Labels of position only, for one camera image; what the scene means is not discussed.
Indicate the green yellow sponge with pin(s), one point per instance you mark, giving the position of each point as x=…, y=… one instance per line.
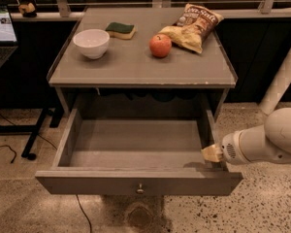
x=120, y=30

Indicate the grey drawer cabinet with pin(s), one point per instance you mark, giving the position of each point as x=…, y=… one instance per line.
x=130, y=64

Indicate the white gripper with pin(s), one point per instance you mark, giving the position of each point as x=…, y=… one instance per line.
x=230, y=149

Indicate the black desk leg frame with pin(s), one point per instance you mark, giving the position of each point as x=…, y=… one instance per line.
x=33, y=129

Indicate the sea salt chip bag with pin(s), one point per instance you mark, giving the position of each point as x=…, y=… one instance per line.
x=193, y=27

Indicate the small dark yellow object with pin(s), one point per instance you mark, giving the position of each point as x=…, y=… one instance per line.
x=27, y=9

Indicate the red apple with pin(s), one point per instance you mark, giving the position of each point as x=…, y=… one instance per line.
x=160, y=45

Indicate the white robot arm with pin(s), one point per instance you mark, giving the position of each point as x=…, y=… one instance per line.
x=270, y=142

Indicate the open laptop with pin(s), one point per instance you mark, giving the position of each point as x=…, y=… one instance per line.
x=8, y=39

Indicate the grey top drawer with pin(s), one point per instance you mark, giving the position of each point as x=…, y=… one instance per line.
x=136, y=156

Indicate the round floor drain cover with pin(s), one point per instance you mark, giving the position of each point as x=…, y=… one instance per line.
x=140, y=218

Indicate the white ceramic bowl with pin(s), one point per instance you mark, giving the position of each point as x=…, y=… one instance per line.
x=92, y=43

